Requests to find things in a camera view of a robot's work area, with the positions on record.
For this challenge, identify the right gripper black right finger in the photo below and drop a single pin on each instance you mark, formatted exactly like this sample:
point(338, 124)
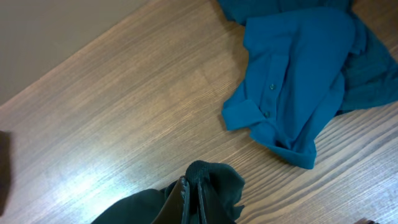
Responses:
point(210, 209)

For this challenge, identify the dark blue garment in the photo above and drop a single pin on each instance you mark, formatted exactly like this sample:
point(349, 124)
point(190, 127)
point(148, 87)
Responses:
point(240, 10)

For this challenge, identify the blue polo shirt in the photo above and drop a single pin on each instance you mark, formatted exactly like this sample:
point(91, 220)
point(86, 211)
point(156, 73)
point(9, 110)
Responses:
point(306, 67)

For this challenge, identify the black t-shirt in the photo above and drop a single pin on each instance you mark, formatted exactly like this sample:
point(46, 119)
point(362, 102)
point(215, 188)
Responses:
point(144, 206)

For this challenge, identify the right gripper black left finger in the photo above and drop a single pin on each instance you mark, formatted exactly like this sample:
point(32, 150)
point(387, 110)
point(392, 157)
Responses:
point(176, 209)

